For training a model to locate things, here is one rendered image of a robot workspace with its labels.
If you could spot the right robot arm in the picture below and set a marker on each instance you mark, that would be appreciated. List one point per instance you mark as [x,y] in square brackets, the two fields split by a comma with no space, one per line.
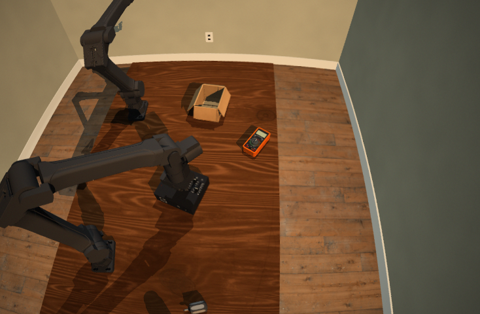
[20,207]

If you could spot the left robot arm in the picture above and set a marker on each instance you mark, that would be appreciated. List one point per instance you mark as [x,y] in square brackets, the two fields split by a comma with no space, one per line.
[95,43]

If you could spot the open brown cardboard box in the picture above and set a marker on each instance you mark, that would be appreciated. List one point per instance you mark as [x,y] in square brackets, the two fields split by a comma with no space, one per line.
[209,95]

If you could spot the orange digital multimeter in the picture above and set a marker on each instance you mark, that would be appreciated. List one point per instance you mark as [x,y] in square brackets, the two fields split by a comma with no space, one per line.
[256,141]

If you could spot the dark grey fader panel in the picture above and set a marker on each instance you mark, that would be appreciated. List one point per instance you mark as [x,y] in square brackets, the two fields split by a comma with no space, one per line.
[187,201]

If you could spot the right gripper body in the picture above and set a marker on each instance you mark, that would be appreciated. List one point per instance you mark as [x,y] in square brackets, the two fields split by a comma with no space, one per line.
[177,181]

